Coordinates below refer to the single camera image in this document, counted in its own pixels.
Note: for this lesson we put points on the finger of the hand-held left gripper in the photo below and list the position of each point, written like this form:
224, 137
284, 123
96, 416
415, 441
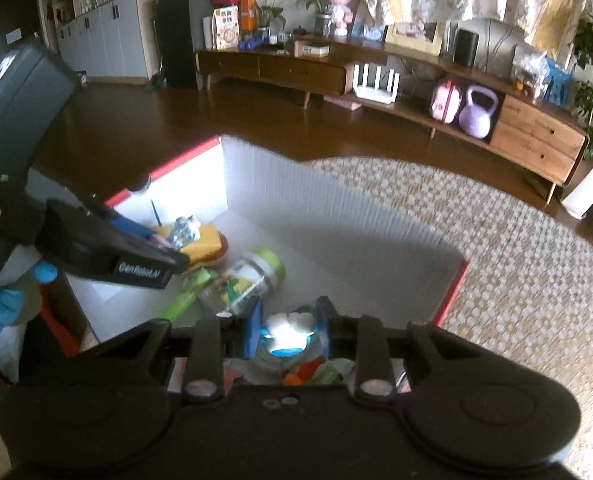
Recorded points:
129, 226
101, 255

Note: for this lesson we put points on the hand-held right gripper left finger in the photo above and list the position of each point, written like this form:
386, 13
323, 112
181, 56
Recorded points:
254, 330

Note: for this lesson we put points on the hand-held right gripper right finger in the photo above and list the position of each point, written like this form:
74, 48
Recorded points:
322, 325

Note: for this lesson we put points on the teal oval case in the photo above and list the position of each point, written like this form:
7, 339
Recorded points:
289, 335

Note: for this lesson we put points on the red pink toy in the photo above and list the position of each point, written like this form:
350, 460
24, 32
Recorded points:
304, 372

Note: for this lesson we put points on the clear jar with green lid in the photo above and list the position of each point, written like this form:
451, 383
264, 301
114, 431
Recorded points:
241, 280

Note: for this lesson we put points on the green tube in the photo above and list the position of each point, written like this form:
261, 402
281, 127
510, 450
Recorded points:
186, 295

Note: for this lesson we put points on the yellow packet box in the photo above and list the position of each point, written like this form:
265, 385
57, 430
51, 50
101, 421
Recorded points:
209, 242

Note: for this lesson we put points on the red cardboard box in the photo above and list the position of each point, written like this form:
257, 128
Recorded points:
336, 220

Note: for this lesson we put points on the dark wooden door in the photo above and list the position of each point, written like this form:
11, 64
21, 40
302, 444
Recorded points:
16, 15

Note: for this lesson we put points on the grey kitchen cabinets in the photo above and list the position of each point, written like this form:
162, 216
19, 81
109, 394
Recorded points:
111, 35

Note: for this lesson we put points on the black water dispenser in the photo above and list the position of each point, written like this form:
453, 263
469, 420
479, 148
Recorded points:
186, 35

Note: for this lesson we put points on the small blue toy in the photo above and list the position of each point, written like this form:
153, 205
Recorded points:
250, 43

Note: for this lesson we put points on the cream cereal packet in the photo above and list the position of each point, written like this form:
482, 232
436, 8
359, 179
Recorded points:
226, 27

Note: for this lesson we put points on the pink flat tray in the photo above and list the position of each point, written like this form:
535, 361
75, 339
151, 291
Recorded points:
342, 103

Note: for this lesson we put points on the white router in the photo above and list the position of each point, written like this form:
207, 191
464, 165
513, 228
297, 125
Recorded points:
376, 92

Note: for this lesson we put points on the orange box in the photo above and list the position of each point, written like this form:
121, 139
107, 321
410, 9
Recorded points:
246, 10

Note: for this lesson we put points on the pink toy case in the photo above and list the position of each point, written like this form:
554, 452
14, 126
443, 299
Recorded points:
445, 102

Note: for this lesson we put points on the small cardboard box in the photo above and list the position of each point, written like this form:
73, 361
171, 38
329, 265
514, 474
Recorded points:
311, 49

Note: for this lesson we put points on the small potted plant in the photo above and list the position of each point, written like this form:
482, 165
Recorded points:
269, 12
319, 10

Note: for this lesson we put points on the purple kettlebell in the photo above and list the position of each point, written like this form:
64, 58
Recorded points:
476, 115

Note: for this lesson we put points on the wooden TV cabinet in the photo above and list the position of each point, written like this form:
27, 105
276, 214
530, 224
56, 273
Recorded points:
536, 135

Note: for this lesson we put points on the white planter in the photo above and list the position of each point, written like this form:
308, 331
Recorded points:
589, 190

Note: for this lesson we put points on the pink doll figure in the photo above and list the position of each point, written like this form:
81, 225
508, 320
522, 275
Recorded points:
340, 5

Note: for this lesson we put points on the black speaker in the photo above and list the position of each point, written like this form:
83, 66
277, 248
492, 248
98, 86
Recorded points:
466, 47

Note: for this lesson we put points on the clear plastic bag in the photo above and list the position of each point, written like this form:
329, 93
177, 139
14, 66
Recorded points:
529, 67

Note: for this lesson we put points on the grey shell-shaped ornament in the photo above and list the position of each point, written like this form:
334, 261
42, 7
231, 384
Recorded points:
496, 40

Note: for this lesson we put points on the wooden picture frame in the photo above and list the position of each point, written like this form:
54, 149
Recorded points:
411, 45

